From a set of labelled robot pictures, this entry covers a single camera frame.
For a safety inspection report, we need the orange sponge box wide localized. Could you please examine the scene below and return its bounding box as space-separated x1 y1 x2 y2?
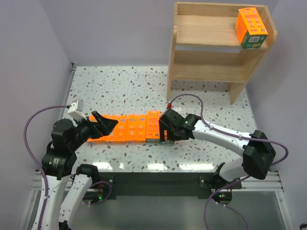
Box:
87 114 128 144
126 114 147 143

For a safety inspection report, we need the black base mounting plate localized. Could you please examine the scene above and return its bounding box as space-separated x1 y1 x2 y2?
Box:
81 172 243 201

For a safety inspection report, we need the orange sponge box wide left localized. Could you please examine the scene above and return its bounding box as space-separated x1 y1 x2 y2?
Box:
87 114 128 144

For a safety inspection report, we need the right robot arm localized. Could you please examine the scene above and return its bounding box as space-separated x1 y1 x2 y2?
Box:
159 109 276 189

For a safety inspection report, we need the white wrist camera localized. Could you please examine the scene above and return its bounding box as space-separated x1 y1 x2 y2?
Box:
68 100 86 121
166 103 182 113

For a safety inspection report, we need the orange sponge box narrow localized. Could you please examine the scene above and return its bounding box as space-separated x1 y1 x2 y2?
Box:
145 110 161 143
160 130 175 146

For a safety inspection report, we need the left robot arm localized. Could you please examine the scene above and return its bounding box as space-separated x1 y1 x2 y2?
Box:
32 108 118 230

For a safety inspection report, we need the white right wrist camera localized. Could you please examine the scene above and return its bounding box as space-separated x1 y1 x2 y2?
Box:
166 103 182 113

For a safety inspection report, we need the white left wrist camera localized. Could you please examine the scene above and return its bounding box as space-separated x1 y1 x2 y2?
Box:
68 100 86 121

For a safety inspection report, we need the orange sponge box wide middle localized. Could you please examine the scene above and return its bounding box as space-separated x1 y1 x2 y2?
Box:
126 114 147 143

